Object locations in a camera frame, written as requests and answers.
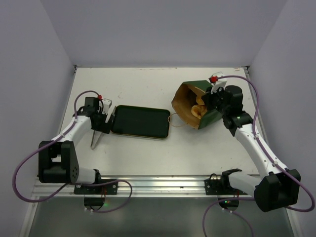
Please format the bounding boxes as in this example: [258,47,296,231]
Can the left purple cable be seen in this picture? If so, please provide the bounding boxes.
[11,90,133,213]

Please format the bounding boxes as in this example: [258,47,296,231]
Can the metal tongs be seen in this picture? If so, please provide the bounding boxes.
[90,130,103,150]

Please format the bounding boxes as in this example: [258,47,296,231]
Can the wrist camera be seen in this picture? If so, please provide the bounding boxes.
[101,98,112,114]
[209,72,227,94]

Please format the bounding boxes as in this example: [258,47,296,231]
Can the green paper bag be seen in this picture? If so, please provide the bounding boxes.
[171,80,222,130]

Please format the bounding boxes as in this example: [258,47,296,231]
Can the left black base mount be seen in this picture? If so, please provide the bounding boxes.
[74,179,118,210]

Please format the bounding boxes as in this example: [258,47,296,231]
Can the dark green tray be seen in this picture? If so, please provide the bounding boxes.
[111,105,171,139]

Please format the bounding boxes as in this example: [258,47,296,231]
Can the round glazed pastry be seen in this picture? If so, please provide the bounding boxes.
[191,104,207,119]

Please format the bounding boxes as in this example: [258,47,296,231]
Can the aluminium rail frame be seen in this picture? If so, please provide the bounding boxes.
[31,64,291,198]

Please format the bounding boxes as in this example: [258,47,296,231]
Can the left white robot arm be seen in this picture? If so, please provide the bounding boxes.
[38,96,115,194]

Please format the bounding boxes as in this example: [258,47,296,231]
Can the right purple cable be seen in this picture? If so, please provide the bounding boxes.
[202,75,312,237]

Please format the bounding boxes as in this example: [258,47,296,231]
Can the small round bread roll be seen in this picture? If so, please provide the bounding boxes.
[196,96,205,105]

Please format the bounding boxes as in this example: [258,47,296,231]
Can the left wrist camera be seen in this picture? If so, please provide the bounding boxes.
[101,98,112,114]

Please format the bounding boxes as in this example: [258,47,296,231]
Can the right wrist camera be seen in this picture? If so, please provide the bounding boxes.
[209,72,227,94]

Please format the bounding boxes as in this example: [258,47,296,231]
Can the purple cable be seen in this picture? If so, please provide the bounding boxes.
[202,75,312,237]
[11,90,133,213]

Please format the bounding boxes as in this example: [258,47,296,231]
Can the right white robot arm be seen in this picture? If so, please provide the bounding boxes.
[202,85,301,212]

